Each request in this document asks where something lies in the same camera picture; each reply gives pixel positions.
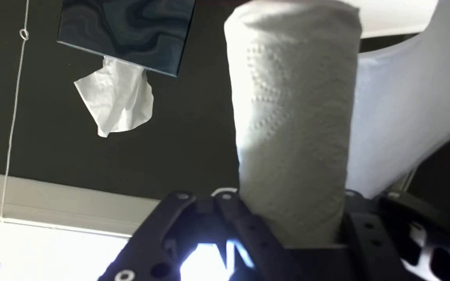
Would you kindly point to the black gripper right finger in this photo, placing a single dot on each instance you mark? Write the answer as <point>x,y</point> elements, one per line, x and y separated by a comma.
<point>391,239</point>

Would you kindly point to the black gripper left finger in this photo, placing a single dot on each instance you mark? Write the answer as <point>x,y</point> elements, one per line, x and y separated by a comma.
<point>152,244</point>

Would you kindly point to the white toilet paper roll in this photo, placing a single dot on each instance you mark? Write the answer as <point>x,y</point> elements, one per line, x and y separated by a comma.
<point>293,119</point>

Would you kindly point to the white facial tissue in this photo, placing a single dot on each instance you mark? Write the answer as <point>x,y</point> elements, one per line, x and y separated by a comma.
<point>118,99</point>

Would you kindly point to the dark blue tissue box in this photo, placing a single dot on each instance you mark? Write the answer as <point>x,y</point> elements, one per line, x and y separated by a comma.
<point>132,26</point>

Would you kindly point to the white window sill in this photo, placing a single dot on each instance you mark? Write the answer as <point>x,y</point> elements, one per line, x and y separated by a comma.
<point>54,200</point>

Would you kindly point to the large white window blind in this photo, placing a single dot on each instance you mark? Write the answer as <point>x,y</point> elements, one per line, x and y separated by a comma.
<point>38,258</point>

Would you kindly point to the white countertop shelf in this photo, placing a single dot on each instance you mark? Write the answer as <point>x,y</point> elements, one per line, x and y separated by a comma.
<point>397,16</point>

